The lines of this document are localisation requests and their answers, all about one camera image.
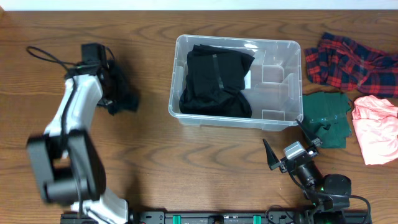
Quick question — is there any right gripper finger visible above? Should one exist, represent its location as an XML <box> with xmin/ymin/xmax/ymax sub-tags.
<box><xmin>263</xmin><ymin>139</ymin><xmax>281</xmax><ymax>170</ymax></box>
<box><xmin>295</xmin><ymin>119</ymin><xmax>323</xmax><ymax>147</ymax></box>

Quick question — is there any black cloth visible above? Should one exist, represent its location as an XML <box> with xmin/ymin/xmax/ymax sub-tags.
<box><xmin>97</xmin><ymin>60</ymin><xmax>139</xmax><ymax>115</ymax></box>
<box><xmin>186</xmin><ymin>45</ymin><xmax>254</xmax><ymax>96</ymax></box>

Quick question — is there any large black garment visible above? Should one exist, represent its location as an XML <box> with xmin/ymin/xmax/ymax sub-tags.
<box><xmin>179</xmin><ymin>89</ymin><xmax>252</xmax><ymax>118</ymax></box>

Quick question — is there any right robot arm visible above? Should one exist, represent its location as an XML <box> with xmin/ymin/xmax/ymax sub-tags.
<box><xmin>263</xmin><ymin>121</ymin><xmax>351</xmax><ymax>223</ymax></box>

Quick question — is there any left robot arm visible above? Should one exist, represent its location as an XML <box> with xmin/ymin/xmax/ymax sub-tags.
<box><xmin>27</xmin><ymin>43</ymin><xmax>137</xmax><ymax>223</ymax></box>

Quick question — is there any dark green folded cloth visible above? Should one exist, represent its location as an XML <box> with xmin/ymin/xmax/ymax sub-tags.
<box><xmin>302</xmin><ymin>91</ymin><xmax>352</xmax><ymax>149</ymax></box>

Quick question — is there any pink crumpled garment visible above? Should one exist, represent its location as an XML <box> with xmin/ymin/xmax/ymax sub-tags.
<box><xmin>351</xmin><ymin>95</ymin><xmax>397</xmax><ymax>165</ymax></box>

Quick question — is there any clear plastic storage bin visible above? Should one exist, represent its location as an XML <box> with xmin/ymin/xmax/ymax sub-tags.
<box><xmin>168</xmin><ymin>34</ymin><xmax>303</xmax><ymax>131</ymax></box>

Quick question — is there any red plaid flannel shirt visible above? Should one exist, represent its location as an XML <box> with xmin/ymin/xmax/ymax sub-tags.
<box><xmin>304</xmin><ymin>32</ymin><xmax>397</xmax><ymax>98</ymax></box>

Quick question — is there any white label in bin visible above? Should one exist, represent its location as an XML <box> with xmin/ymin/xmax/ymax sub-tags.
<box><xmin>244</xmin><ymin>70</ymin><xmax>251</xmax><ymax>89</ymax></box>

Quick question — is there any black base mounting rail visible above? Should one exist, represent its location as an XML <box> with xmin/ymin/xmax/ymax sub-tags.
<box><xmin>60</xmin><ymin>211</ymin><xmax>373</xmax><ymax>224</ymax></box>

